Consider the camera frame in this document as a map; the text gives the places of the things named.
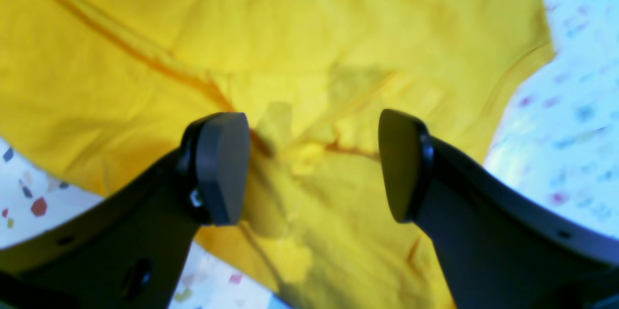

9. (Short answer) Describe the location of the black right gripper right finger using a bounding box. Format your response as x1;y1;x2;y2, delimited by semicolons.
378;109;619;309

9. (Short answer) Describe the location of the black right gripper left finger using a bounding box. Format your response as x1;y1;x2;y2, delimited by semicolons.
1;112;251;309

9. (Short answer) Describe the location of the yellow orange T-shirt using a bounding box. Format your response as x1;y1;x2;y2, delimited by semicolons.
1;0;554;309

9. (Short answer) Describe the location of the white terrazzo pattern tablecloth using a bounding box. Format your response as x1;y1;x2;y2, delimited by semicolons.
1;0;618;309

